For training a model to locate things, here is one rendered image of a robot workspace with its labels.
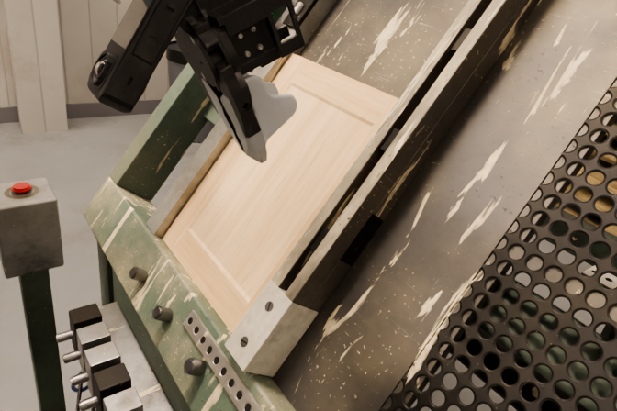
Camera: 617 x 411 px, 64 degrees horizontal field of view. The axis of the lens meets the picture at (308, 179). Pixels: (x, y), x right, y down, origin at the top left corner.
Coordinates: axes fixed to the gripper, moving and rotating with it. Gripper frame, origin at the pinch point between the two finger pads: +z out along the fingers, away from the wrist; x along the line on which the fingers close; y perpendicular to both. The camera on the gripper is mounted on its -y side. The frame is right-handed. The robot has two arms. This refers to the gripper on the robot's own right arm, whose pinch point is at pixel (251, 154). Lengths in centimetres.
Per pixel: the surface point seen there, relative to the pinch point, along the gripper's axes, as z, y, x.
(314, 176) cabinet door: 28.8, 15.0, 26.3
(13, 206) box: 26, -35, 68
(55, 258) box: 42, -36, 69
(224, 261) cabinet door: 39, -6, 32
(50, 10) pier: 50, -1, 350
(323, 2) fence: 13, 41, 54
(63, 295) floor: 115, -65, 154
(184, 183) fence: 34, -3, 54
